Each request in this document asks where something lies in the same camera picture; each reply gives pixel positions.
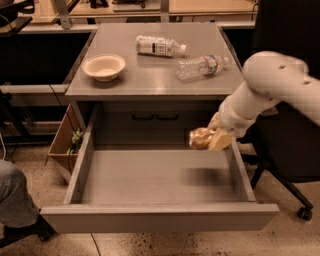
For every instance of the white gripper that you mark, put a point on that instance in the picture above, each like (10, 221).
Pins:
(232, 120)

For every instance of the crushed orange soda can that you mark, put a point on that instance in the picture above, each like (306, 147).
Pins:
(200, 138)

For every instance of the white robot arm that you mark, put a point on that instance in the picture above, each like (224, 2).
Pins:
(269, 78)

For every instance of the grey cabinet with counter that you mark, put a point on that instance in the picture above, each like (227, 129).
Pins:
(150, 83)

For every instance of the open grey top drawer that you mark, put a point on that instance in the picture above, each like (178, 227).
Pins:
(120, 185)

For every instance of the clear plastic water bottle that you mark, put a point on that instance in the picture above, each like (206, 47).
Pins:
(206, 65)

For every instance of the white labelled plastic bottle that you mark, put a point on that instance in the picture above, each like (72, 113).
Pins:
(159, 46)

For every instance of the white paper bowl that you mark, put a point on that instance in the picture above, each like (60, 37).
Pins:
(104, 67)

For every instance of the green item in box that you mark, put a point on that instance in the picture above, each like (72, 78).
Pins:
(76, 142)

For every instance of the brown cardboard box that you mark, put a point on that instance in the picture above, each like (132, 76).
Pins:
(62, 142)

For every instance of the black shoe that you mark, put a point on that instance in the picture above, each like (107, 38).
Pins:
(41, 228)

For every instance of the person's leg in jeans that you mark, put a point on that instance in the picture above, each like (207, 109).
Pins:
(17, 209)

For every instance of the right black drawer handle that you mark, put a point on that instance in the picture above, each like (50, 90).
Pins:
(167, 115)

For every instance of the black drawer handle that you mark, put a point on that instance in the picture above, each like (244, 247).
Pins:
(142, 115)
(167, 115)

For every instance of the left black drawer handle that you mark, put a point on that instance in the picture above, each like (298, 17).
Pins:
(142, 115)

